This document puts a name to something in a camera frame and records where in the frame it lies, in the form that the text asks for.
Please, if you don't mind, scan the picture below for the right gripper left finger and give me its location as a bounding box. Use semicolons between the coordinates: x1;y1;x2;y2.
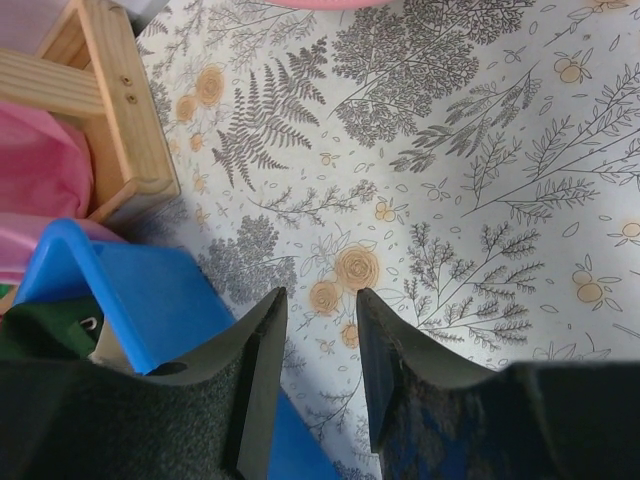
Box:
1;288;287;479

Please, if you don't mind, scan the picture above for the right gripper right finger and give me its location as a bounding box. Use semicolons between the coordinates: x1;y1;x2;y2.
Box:
356;289;639;479

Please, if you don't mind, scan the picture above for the blue plastic bin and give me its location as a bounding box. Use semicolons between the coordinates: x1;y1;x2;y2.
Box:
15;219;337;479

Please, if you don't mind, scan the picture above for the pink t-shirt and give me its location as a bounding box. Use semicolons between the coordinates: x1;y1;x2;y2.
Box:
1;102;122;285

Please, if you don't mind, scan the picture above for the pink bucket hat strawberry logo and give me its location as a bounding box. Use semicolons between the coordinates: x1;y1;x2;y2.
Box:
268;0;390;11

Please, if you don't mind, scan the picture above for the dark green cap in bin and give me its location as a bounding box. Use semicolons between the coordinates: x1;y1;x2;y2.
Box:
1;296;104;360

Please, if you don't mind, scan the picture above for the floral table mat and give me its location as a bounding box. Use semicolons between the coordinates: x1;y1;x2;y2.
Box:
137;1;639;479

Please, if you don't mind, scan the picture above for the wooden clothes rack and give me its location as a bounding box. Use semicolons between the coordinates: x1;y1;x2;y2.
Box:
1;1;180;231

